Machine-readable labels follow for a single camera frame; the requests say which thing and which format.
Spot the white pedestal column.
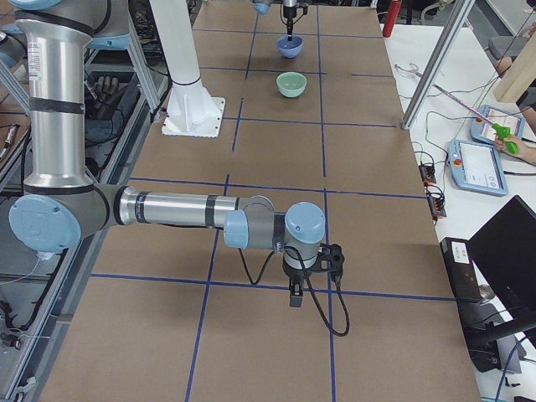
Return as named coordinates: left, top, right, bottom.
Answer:
left=150, top=0, right=225, bottom=138

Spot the black desktop box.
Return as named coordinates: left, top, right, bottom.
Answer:
left=440, top=237, right=482, bottom=303

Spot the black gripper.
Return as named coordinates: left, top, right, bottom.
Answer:
left=282, top=261, right=312, bottom=307
left=282, top=0, right=297, bottom=41

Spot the black monitor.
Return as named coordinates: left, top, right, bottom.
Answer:
left=467, top=195, right=536, bottom=317

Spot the aluminium frame post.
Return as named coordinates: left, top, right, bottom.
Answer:
left=401, top=0, right=475, bottom=130

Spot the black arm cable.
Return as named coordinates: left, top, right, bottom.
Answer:
left=238, top=246, right=349, bottom=336

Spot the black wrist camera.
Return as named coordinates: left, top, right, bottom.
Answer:
left=311, top=243, right=345, bottom=283

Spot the near teach pendant tablet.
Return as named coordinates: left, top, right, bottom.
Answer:
left=448, top=139, right=508, bottom=197

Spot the teach pendant tablet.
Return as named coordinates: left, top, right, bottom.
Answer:
left=448, top=139, right=508, bottom=197
left=469, top=105, right=526, bottom=144

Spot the person hand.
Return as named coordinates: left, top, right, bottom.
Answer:
left=494, top=135, right=535, bottom=162

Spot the metal reacher grabber tool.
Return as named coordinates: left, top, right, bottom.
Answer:
left=394, top=63, right=517, bottom=155

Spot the red cylinder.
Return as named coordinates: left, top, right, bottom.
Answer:
left=382, top=0, right=402, bottom=38

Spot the blue bowl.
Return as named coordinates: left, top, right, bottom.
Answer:
left=276, top=35, right=303, bottom=59

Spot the green bowl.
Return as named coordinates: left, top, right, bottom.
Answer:
left=276, top=72, right=307, bottom=98

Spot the far teach pendant tablet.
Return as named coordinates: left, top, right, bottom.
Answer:
left=469, top=105, right=526, bottom=144

